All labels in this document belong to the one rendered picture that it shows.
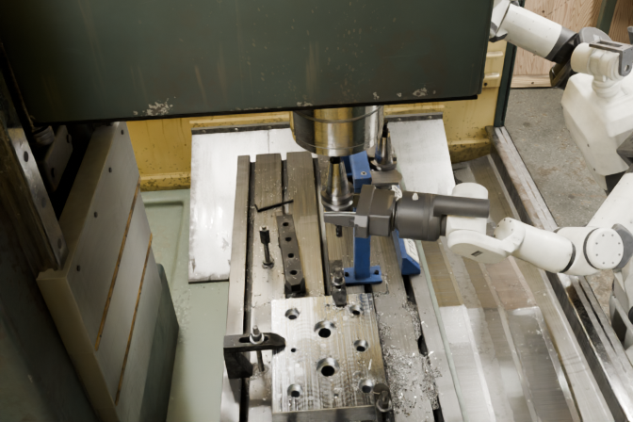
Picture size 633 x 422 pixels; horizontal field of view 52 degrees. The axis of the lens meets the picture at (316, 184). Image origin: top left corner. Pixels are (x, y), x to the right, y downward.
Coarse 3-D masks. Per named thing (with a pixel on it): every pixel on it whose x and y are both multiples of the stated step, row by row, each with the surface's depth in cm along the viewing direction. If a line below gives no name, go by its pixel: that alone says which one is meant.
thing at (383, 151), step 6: (384, 138) 143; (390, 138) 144; (378, 144) 145; (384, 144) 144; (390, 144) 145; (378, 150) 146; (384, 150) 145; (390, 150) 146; (378, 156) 146; (384, 156) 146; (390, 156) 146; (378, 162) 147; (384, 162) 146; (390, 162) 147
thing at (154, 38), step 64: (0, 0) 81; (64, 0) 81; (128, 0) 82; (192, 0) 82; (256, 0) 83; (320, 0) 83; (384, 0) 84; (448, 0) 84; (64, 64) 87; (128, 64) 87; (192, 64) 88; (256, 64) 88; (320, 64) 89; (384, 64) 90; (448, 64) 90
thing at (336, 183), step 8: (328, 168) 115; (336, 168) 114; (344, 168) 115; (328, 176) 116; (336, 176) 115; (344, 176) 116; (328, 184) 117; (336, 184) 116; (344, 184) 116; (328, 192) 117; (336, 192) 116; (344, 192) 117
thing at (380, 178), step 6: (372, 174) 145; (378, 174) 145; (384, 174) 145; (390, 174) 145; (396, 174) 145; (372, 180) 144; (378, 180) 144; (384, 180) 144; (390, 180) 144; (396, 180) 143; (378, 186) 143
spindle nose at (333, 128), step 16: (304, 112) 101; (320, 112) 100; (336, 112) 99; (352, 112) 100; (368, 112) 101; (304, 128) 103; (320, 128) 102; (336, 128) 101; (352, 128) 101; (368, 128) 103; (304, 144) 106; (320, 144) 103; (336, 144) 103; (352, 144) 103; (368, 144) 105
